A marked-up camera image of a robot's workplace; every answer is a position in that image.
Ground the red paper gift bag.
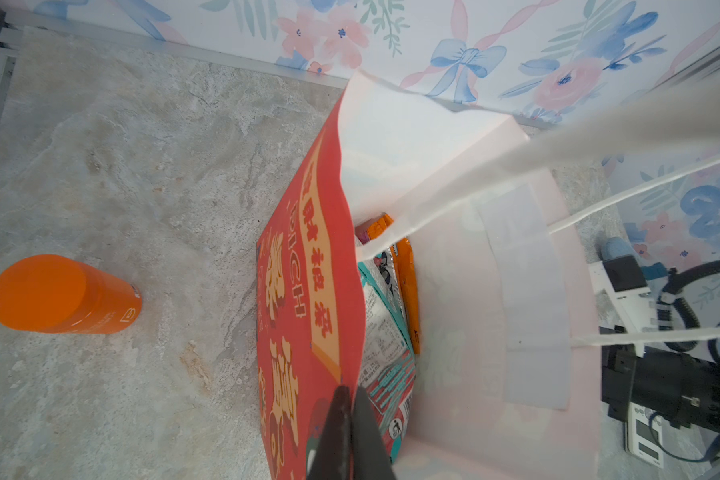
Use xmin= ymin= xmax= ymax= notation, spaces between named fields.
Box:
xmin=256 ymin=72 xmax=720 ymax=479

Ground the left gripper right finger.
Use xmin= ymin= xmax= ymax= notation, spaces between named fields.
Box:
xmin=351 ymin=387 xmax=396 ymax=480

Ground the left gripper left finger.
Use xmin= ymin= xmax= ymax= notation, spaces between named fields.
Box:
xmin=307 ymin=385 xmax=352 ymax=480

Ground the teal candy bag back side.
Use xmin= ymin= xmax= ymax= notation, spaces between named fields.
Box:
xmin=358 ymin=251 xmax=416 ymax=462

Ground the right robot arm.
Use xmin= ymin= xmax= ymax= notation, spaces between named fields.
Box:
xmin=601 ymin=346 xmax=720 ymax=434

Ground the black corrugated cable hose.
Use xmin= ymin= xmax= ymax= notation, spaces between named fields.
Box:
xmin=656 ymin=256 xmax=720 ymax=355

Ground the orange plastic bottle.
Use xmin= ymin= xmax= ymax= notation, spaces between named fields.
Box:
xmin=0 ymin=255 xmax=143 ymax=334

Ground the orange Fox's fruits candy bag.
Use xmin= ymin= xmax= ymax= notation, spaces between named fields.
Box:
xmin=361 ymin=213 xmax=422 ymax=355

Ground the white calculator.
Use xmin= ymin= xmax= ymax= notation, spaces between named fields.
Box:
xmin=624 ymin=403 xmax=665 ymax=469

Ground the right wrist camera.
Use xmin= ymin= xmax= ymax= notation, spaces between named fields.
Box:
xmin=588 ymin=256 xmax=658 ymax=334

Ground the blue glasses case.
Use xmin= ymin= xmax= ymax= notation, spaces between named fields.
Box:
xmin=599 ymin=237 xmax=636 ymax=261

